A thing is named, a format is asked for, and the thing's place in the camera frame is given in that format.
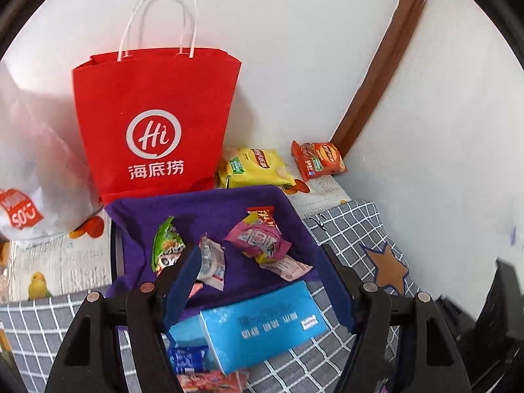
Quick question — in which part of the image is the yellow chips bag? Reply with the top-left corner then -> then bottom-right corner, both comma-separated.
217,147 -> 295,189

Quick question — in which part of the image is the orange chips bag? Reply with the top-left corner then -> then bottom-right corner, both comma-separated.
291,140 -> 348,182

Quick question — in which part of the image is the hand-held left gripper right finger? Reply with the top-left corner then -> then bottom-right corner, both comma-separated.
321,245 -> 471,393

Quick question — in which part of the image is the white plastic bag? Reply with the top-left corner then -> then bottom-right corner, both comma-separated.
0,61 -> 103,246

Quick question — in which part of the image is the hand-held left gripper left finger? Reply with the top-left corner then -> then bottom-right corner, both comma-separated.
45,242 -> 203,393

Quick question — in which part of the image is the green snack packet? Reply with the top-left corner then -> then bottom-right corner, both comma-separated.
151,216 -> 187,273

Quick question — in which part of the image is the small blue snack packet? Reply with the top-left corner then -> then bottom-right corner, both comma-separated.
169,346 -> 209,375

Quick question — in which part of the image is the clear white snack packet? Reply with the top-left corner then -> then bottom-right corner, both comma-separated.
192,235 -> 227,291

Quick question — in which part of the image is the red paper bag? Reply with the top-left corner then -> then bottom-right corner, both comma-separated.
73,0 -> 242,205

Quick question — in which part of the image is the blue tissue pack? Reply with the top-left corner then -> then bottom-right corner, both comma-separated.
168,280 -> 330,375

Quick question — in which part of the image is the light pink snack packet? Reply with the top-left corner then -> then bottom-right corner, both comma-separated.
260,254 -> 314,282

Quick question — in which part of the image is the purple cloth lined box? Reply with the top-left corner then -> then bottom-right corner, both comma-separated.
104,185 -> 357,324

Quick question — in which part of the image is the red gold snack packet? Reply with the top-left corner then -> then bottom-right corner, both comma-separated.
247,206 -> 276,226

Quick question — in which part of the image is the brown wooden door frame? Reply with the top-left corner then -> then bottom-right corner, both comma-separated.
329,0 -> 437,160

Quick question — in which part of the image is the red pink snack packet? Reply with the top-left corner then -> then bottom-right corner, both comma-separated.
174,370 -> 250,393

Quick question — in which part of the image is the magenta snack packet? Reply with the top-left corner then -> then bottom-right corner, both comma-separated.
223,213 -> 292,263

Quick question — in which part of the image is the grey checked blanket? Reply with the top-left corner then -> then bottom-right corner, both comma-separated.
0,200 -> 418,393

